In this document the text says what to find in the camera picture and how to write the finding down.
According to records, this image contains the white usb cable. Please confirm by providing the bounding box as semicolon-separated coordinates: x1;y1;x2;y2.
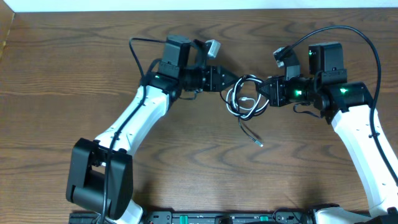
225;74;270;118

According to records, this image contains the brown cardboard panel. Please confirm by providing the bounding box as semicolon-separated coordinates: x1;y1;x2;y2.
0;0;15;57

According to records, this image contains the black usb cable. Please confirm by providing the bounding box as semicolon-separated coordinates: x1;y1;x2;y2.
220;73;271;147

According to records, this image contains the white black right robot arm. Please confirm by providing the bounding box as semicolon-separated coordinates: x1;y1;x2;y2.
256;42;397;223

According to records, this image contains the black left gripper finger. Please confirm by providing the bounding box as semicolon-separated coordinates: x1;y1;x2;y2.
219;79;238;91
221;67;239;82

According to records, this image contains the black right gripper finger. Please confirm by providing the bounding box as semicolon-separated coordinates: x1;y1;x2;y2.
256;77;274;89
256;85;271;100

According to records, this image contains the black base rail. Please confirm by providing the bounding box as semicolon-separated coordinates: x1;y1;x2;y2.
68;205;315;224

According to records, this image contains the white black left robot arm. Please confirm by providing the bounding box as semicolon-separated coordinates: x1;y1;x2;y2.
66;35;237;223

